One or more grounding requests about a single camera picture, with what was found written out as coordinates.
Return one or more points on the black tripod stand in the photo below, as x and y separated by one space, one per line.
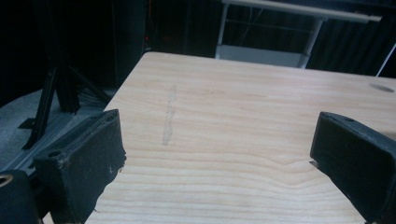
42 115

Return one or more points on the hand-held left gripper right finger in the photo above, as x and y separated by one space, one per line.
358 155

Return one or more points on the thin white rod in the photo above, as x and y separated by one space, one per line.
386 60

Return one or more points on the white metal desk frame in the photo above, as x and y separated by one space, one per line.
258 56

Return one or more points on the aluminium floor rail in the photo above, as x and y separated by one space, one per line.
55 132

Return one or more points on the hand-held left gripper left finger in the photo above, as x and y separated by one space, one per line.
77 161

